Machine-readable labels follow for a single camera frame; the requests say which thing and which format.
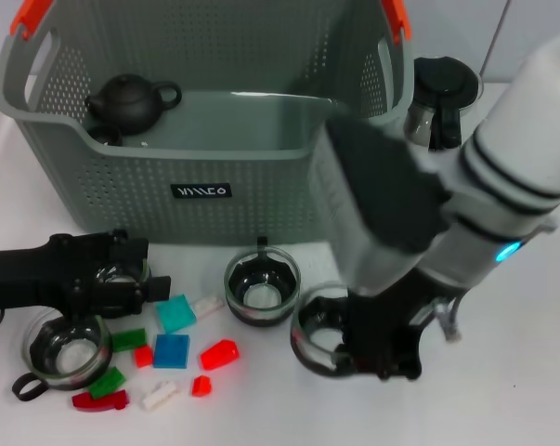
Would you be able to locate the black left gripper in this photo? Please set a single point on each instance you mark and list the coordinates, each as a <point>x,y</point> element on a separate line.
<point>29,274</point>

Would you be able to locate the blue square building brick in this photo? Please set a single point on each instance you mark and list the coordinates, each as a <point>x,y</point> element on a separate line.
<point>170,350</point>

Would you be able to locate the teal square building brick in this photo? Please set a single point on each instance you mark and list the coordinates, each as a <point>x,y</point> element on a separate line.
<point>175,313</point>

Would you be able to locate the dark red curved brick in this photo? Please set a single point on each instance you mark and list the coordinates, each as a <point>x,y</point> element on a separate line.
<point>98,403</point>

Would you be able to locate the glass carafe black lid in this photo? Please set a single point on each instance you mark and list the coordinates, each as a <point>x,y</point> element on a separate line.
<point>446,79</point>

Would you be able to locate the small orange square brick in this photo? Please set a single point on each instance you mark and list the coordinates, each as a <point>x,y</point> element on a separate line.
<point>143,358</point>

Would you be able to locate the glass teacup black sleeve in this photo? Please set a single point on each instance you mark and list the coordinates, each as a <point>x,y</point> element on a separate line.
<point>70,360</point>
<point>119,279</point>
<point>316,339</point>
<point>261,297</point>

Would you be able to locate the small orange sloped brick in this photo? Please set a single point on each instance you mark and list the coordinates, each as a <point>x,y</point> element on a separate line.
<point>200,386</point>

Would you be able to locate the green building brick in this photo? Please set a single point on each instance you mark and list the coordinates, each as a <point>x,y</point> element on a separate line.
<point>128,340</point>
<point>105,383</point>

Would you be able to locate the large orange sloped brick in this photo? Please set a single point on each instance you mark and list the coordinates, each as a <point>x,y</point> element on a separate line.
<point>219,355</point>

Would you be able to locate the small black clay teacup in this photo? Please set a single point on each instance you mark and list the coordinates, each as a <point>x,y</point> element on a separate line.
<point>105,135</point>

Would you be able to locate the grey perforated storage basket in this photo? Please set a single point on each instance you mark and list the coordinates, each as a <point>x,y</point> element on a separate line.
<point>214,209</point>

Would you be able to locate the black clay teapot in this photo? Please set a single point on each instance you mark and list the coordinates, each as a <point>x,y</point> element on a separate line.
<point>126,104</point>

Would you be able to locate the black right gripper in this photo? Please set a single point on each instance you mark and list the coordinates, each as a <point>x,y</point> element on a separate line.
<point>391,325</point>

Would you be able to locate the white building brick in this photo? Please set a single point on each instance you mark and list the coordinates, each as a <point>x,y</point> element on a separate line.
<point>159,395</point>
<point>210,306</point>

